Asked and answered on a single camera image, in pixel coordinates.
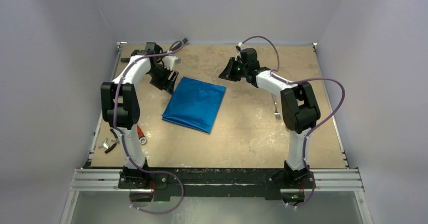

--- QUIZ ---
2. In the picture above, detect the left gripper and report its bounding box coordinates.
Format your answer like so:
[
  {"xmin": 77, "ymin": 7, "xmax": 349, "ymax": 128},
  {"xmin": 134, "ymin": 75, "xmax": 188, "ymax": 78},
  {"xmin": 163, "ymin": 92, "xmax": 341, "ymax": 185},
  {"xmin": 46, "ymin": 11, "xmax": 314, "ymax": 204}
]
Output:
[{"xmin": 147, "ymin": 65, "xmax": 178, "ymax": 95}]

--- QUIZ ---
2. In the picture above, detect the blue cloth napkin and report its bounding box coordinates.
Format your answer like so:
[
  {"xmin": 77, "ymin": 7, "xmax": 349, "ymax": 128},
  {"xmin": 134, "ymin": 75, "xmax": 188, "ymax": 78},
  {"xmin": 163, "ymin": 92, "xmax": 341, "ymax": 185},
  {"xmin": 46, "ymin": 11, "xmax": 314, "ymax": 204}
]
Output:
[{"xmin": 162, "ymin": 77, "xmax": 226, "ymax": 134}]

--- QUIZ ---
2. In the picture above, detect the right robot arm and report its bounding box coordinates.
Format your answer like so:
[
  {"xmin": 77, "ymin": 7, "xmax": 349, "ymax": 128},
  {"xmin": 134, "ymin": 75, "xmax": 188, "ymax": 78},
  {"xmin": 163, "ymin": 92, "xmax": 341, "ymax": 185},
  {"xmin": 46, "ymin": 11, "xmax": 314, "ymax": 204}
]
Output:
[{"xmin": 219, "ymin": 47, "xmax": 320, "ymax": 187}]

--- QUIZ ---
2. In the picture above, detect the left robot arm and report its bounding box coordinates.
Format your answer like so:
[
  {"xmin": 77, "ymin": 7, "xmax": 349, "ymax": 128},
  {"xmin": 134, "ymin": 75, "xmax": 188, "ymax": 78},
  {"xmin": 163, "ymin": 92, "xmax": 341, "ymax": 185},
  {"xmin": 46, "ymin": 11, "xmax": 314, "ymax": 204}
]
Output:
[{"xmin": 100, "ymin": 41, "xmax": 184, "ymax": 188}]

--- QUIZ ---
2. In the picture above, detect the silver fork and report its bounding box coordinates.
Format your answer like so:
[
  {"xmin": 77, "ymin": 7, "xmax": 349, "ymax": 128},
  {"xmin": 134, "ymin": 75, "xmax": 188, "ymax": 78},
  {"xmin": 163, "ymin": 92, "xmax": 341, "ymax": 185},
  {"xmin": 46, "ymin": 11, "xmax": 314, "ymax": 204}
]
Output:
[{"xmin": 272, "ymin": 94, "xmax": 281, "ymax": 121}]

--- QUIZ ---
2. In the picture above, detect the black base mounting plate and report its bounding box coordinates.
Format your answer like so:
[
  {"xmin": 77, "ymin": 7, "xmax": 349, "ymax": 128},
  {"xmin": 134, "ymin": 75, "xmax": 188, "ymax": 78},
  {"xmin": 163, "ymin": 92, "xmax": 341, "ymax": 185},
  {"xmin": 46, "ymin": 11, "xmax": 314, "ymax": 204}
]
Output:
[{"xmin": 118, "ymin": 167, "xmax": 314, "ymax": 201}]

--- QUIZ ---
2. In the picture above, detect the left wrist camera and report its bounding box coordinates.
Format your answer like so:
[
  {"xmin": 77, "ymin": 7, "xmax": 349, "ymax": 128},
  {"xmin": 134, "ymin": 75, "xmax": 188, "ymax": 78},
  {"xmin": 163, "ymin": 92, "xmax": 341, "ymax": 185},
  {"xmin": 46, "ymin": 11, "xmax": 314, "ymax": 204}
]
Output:
[{"xmin": 163, "ymin": 55, "xmax": 181, "ymax": 71}]

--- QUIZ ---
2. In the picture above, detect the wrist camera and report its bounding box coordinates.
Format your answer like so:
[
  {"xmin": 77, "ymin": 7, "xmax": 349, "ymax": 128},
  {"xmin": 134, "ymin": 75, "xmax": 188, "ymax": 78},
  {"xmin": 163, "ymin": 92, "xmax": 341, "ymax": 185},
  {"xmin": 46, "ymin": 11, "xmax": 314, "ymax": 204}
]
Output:
[
  {"xmin": 163, "ymin": 55, "xmax": 181, "ymax": 71},
  {"xmin": 235, "ymin": 42, "xmax": 245, "ymax": 52}
]

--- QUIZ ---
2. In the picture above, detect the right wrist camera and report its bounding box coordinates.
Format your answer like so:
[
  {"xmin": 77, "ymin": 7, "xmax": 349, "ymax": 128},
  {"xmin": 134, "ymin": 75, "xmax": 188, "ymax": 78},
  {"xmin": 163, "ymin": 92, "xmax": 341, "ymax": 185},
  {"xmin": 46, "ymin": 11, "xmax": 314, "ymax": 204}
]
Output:
[{"xmin": 235, "ymin": 42, "xmax": 245, "ymax": 52}]

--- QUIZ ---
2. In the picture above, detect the red handled wrench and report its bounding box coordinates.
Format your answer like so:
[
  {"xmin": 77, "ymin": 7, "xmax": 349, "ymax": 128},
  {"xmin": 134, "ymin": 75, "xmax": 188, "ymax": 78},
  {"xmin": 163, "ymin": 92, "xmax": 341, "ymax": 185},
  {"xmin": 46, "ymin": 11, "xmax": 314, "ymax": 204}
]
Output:
[{"xmin": 137, "ymin": 125, "xmax": 147, "ymax": 145}]

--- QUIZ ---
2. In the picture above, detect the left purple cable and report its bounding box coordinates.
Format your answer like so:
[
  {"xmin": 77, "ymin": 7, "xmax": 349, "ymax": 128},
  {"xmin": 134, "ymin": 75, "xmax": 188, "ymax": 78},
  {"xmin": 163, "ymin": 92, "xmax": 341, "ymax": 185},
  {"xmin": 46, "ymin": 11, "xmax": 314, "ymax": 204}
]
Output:
[{"xmin": 113, "ymin": 40, "xmax": 185, "ymax": 215}]

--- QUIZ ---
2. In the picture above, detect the aluminium frame rail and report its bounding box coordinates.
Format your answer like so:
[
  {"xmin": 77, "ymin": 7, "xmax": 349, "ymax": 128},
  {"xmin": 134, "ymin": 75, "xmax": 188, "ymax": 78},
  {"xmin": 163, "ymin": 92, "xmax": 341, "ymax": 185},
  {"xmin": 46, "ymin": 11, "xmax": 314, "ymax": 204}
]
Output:
[{"xmin": 70, "ymin": 168, "xmax": 364, "ymax": 194}]

